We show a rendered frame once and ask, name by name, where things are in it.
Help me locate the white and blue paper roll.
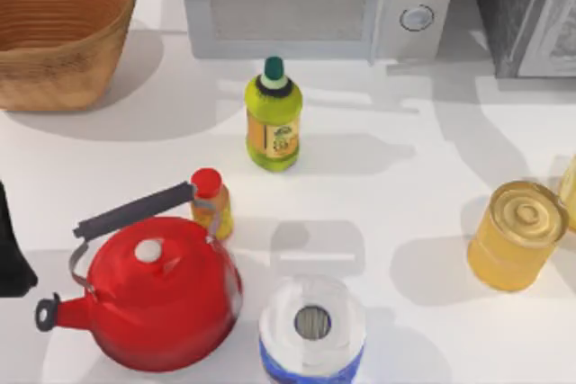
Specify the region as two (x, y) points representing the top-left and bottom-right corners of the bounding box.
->
(258, 273), (367, 384)

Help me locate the brown woven basket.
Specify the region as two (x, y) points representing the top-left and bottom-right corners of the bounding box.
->
(0, 0), (138, 112)

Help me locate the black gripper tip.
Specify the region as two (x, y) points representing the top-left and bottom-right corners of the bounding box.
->
(0, 181), (40, 299)

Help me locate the red kettle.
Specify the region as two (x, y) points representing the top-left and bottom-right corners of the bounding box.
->
(35, 181), (245, 374)

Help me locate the yellow can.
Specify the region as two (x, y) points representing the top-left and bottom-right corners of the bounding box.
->
(467, 180), (570, 292)

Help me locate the pale microwave oven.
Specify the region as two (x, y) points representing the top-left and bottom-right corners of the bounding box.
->
(175, 0), (464, 66)

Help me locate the microwave oven door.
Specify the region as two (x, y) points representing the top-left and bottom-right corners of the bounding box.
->
(176, 0), (389, 66)

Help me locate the green bottle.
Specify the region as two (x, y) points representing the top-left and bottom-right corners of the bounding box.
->
(244, 56), (303, 174)

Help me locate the microwave knob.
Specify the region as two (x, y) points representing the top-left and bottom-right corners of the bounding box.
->
(400, 3), (436, 33)

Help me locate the small yellow red-capped bottle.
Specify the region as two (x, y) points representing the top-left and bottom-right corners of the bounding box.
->
(189, 167), (235, 241)

